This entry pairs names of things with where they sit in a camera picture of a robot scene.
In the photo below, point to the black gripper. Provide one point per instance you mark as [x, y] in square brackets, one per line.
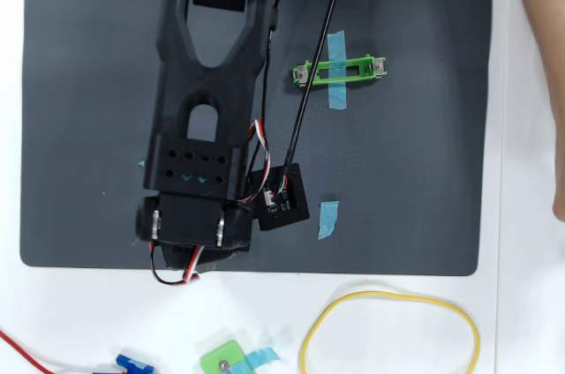
[187, 262]

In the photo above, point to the bare forearm of person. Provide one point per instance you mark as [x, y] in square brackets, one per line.
[540, 83]

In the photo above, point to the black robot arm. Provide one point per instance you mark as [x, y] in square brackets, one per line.
[207, 92]

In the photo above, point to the green battery holder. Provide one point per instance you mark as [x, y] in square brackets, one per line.
[324, 69]

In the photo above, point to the short blue tape piece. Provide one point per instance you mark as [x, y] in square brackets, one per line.
[329, 219]

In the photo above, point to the green printed block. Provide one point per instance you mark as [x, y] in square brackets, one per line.
[216, 358]

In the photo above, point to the blue tape on green block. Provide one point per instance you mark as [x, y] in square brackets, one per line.
[262, 356]

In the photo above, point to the blue clip connector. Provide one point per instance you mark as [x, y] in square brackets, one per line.
[130, 363]

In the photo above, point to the yellow rubber band loop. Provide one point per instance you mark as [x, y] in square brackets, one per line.
[311, 334]

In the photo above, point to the long blue tape strip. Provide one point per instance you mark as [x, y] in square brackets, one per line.
[337, 96]

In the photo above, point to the dark grey textured mat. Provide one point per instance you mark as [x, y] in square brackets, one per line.
[397, 171]

